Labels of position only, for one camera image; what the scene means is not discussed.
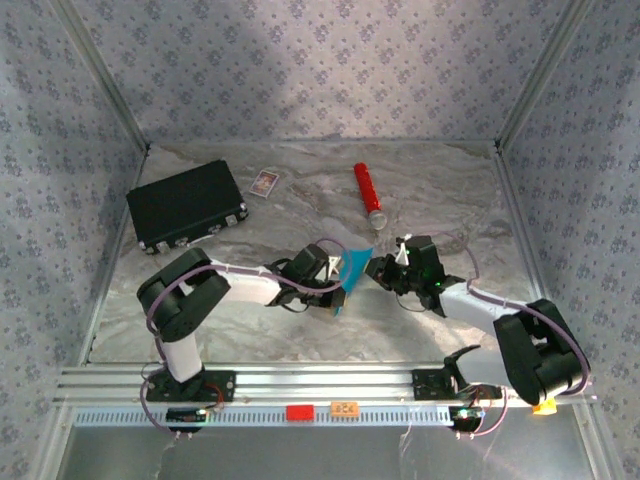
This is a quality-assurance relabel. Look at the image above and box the red microphone silver head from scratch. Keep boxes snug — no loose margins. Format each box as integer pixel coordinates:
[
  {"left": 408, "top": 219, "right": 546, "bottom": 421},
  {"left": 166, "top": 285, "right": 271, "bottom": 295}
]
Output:
[{"left": 353, "top": 162, "right": 389, "bottom": 231}]

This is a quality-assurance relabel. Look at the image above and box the small playing card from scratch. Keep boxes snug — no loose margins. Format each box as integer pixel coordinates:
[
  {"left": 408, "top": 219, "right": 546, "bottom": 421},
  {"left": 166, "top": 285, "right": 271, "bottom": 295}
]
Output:
[{"left": 248, "top": 169, "right": 280, "bottom": 198}]

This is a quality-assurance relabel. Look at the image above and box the black hard case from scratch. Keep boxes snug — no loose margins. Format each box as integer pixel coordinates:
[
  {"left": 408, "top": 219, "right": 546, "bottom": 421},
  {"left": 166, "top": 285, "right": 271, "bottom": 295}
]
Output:
[{"left": 125, "top": 159, "right": 250, "bottom": 256}]

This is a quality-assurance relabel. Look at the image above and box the aluminium mounting rail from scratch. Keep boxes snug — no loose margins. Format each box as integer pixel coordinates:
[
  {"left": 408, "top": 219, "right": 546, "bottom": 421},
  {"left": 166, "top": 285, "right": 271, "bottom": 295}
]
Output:
[{"left": 52, "top": 363, "right": 599, "bottom": 406}]

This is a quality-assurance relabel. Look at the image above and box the aluminium side rail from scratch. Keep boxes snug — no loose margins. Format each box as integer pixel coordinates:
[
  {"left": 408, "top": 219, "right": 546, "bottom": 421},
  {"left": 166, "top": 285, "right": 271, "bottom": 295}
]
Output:
[
  {"left": 78, "top": 143, "right": 152, "bottom": 366},
  {"left": 492, "top": 143, "right": 570, "bottom": 364}
]

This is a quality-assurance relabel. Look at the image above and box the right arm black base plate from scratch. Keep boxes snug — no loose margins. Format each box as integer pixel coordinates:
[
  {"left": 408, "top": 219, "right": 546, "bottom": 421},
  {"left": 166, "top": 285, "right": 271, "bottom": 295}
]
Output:
[{"left": 411, "top": 368, "right": 503, "bottom": 401}]

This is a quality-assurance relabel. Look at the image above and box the slotted grey cable duct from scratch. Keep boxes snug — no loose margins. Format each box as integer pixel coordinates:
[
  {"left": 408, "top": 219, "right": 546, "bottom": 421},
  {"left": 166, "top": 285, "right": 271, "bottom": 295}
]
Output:
[{"left": 72, "top": 405, "right": 469, "bottom": 429}]

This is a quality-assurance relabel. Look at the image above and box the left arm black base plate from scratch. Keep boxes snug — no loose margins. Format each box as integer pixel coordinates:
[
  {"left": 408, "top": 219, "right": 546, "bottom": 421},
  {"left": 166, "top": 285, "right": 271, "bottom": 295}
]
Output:
[{"left": 145, "top": 369, "right": 237, "bottom": 403}]

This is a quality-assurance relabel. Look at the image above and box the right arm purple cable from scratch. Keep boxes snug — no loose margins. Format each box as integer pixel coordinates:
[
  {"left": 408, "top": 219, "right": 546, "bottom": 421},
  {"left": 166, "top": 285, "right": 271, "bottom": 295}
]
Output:
[{"left": 439, "top": 230, "right": 592, "bottom": 440}]

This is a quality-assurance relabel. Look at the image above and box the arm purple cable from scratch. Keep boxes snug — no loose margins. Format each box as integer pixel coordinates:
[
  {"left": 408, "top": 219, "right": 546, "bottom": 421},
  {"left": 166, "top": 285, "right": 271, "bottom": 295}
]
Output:
[
  {"left": 138, "top": 237, "right": 346, "bottom": 441},
  {"left": 439, "top": 230, "right": 592, "bottom": 440}
]

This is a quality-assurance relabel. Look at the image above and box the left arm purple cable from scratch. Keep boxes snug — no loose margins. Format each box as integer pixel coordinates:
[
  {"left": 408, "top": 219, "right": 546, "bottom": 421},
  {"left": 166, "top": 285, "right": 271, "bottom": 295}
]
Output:
[{"left": 138, "top": 237, "right": 346, "bottom": 441}]

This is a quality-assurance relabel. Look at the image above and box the aluminium frame post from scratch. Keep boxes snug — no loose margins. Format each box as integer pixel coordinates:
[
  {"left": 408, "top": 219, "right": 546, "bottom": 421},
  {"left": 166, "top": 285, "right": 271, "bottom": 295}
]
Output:
[
  {"left": 496, "top": 0, "right": 600, "bottom": 150},
  {"left": 52, "top": 0, "right": 151, "bottom": 151}
]

